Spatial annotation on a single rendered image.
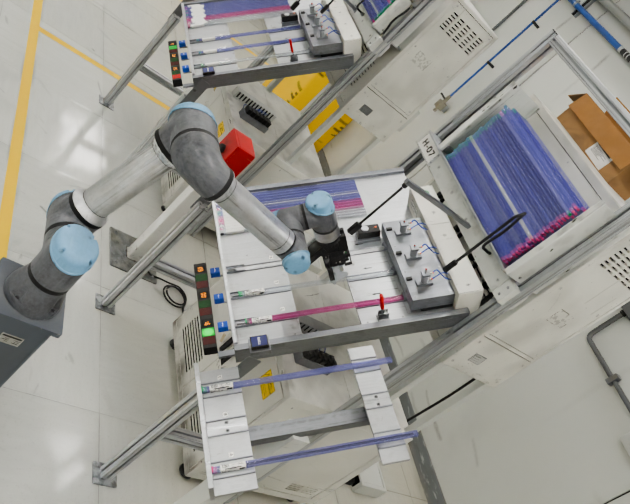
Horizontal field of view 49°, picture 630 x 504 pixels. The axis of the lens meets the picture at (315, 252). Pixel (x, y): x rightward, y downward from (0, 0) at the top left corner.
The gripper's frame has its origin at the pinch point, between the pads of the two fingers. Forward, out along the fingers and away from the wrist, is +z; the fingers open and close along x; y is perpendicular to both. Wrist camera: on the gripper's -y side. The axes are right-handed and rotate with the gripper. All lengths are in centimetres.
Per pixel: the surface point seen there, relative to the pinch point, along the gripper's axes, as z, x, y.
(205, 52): -5, 144, -26
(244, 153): 5, 79, -19
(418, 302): 0.7, -16.9, 23.0
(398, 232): -1.0, 10.7, 25.1
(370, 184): 5.6, 43.0, 23.5
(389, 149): 161, 238, 71
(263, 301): -3.2, -3.8, -21.9
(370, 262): 3.7, 5.7, 13.8
